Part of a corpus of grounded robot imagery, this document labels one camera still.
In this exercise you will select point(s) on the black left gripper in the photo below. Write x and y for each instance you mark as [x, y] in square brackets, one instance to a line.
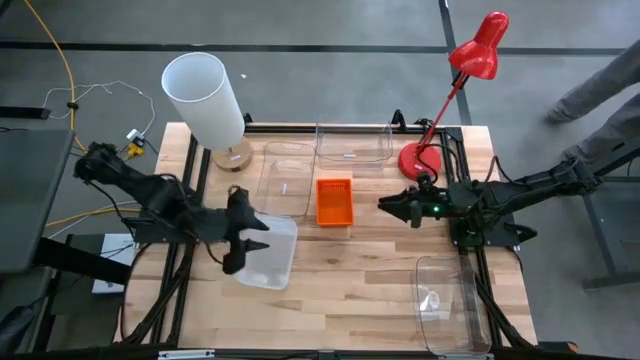
[236, 215]

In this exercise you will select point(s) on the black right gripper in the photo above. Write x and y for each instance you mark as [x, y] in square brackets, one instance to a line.
[432, 202]

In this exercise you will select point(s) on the frosted white plastic basket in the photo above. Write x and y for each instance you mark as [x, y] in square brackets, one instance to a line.
[272, 260]

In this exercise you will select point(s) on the clear plastic bin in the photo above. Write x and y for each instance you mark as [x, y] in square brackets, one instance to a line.
[450, 310]
[352, 147]
[285, 185]

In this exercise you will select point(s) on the orange plastic basket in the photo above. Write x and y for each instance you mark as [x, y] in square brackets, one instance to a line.
[335, 205]

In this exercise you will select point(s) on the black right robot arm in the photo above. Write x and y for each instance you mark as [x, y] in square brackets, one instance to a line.
[515, 195]

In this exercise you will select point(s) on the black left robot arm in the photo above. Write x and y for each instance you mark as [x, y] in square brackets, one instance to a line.
[150, 192]

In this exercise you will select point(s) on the white cylinder table lamp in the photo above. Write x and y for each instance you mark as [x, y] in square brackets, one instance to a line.
[205, 105]

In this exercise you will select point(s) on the white paper sheet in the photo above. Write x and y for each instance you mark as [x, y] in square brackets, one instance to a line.
[117, 260]

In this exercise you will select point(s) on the yellow plug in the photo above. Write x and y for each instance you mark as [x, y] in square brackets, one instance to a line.
[134, 150]

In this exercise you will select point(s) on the white power adapter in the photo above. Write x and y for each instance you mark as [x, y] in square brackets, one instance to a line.
[135, 135]

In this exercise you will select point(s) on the red desk lamp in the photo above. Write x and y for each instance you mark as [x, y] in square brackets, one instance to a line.
[477, 55]

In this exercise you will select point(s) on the black support beam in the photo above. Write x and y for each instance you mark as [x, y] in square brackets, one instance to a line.
[85, 262]

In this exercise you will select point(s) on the person's leg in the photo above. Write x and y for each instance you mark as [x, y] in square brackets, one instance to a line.
[600, 85]
[615, 130]

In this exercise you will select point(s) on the dark gray panel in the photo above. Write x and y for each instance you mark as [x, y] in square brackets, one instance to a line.
[30, 200]

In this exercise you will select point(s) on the black flat floor strip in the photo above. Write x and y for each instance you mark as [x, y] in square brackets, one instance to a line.
[22, 113]

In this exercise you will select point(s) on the black aluminium table frame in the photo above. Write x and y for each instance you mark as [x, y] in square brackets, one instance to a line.
[280, 129]

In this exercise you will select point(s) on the silver metal bracket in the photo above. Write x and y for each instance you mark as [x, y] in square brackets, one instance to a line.
[186, 354]
[465, 356]

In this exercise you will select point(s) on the black metal desk frame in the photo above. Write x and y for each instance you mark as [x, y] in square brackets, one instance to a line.
[607, 240]

